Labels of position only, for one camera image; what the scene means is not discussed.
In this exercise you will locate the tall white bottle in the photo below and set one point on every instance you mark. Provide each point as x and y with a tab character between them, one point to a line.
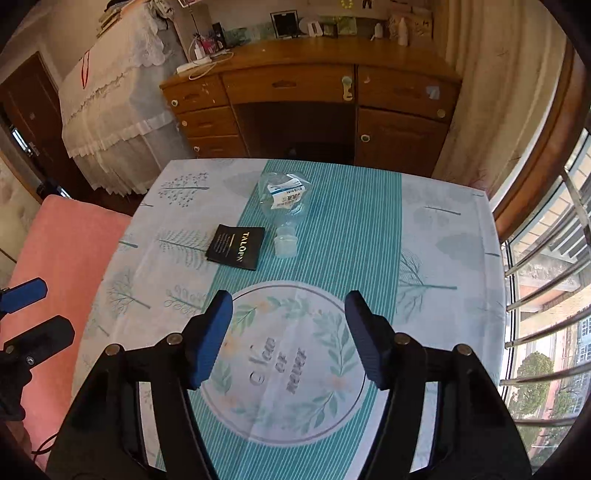
403	32

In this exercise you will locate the stack of books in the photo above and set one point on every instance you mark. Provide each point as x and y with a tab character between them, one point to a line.
111	21

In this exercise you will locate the wooden desk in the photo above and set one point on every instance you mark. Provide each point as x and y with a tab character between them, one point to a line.
295	55

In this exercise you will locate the black packet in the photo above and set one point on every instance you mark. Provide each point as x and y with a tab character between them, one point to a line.
235	247

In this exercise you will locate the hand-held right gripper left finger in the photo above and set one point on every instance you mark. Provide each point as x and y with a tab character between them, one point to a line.
210	339

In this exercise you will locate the lace covered furniture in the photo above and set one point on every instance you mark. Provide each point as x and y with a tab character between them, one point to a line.
111	101

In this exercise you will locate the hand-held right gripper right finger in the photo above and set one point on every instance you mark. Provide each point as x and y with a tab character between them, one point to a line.
369	339

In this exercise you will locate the pen cup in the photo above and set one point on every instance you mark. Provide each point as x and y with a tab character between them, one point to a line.
207	45

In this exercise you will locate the clear plastic bottle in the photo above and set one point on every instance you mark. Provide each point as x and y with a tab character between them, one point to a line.
281	207

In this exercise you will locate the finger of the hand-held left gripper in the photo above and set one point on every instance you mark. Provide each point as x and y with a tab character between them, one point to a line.
41	334
23	295

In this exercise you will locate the table with patterned tablecloth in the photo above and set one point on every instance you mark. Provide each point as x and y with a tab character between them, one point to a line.
429	258

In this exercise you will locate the dark wooden door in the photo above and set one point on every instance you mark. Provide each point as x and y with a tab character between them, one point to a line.
32	106

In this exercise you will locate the white power strip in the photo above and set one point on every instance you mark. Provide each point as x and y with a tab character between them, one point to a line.
194	64

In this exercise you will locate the metal window grille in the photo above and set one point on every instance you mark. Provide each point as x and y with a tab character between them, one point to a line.
577	194

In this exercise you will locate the pale green drawer ornament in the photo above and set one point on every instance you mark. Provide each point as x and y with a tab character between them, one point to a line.
347	87

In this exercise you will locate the wooden window frame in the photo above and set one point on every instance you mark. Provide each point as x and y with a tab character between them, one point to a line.
540	161

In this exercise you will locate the small white bottle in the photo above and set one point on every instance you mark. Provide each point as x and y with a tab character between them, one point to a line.
378	31

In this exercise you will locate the small white device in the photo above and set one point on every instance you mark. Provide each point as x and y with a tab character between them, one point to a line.
313	26

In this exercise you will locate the green picture card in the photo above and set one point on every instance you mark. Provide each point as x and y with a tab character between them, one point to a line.
340	26

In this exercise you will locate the black picture frame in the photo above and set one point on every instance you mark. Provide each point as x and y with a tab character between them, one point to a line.
285	25

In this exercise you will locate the small black box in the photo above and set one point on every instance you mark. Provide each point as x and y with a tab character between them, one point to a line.
219	34

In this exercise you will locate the beige patterned box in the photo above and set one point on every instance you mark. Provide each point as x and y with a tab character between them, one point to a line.
420	23

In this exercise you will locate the landscape picture card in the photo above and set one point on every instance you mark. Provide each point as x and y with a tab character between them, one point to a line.
247	34

